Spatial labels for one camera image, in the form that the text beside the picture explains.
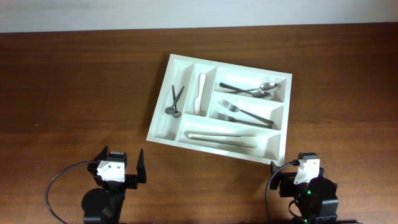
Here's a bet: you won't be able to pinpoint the large steel spoon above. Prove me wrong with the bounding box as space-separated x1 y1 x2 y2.
219 83 273 100
219 82 279 93

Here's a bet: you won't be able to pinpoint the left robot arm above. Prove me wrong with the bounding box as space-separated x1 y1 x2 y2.
81 146 140 224

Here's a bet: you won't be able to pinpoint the white cutlery tray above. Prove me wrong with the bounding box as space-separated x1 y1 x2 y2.
147 54 292 166

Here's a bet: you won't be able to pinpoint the steel serrated tongs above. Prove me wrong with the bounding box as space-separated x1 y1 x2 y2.
186 132 257 148

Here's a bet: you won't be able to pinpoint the pink plastic knife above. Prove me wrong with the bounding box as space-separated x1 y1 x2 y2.
193 73 206 115

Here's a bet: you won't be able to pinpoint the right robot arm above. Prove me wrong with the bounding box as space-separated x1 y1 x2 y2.
134 145 336 223

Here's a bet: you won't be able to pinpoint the small steel teaspoon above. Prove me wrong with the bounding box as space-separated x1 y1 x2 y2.
165 85 185 118
172 86 184 118

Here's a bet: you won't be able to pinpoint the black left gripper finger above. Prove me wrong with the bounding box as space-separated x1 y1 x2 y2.
136 149 147 184
93 146 108 161

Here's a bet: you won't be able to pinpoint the steel fork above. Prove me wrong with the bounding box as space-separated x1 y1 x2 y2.
221 100 274 126
217 113 272 129

